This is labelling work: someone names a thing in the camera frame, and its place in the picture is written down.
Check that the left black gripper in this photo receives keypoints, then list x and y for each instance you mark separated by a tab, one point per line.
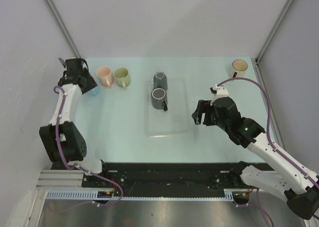
91	83

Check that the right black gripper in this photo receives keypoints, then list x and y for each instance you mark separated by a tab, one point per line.
202	106

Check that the orange pink mug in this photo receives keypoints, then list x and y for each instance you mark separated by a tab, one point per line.
105	76

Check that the blue mug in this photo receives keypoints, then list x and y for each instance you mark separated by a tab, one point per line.
95	91

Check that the dark grey mug front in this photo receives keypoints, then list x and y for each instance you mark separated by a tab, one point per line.
159	99

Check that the dark grey mug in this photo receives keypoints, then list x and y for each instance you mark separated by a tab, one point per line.
159	99
160	81

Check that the green mug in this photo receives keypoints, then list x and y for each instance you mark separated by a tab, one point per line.
122	77

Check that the cream beige mug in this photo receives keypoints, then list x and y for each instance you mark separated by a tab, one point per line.
238	68

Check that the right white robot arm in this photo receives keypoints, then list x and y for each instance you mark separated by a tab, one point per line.
295	184

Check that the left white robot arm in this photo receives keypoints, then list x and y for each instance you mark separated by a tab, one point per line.
61	138

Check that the clear plastic tray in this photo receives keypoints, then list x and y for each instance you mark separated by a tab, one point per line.
173	122

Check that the left aluminium frame post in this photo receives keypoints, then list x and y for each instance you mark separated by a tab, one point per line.
62	27

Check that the aluminium frame post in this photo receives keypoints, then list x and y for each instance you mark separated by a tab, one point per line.
62	27
275	28

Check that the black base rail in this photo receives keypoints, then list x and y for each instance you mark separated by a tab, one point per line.
174	180

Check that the white slotted cable duct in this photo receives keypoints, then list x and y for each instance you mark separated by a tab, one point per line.
96	195

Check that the right aluminium frame post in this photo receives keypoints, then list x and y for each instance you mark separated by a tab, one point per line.
275	28

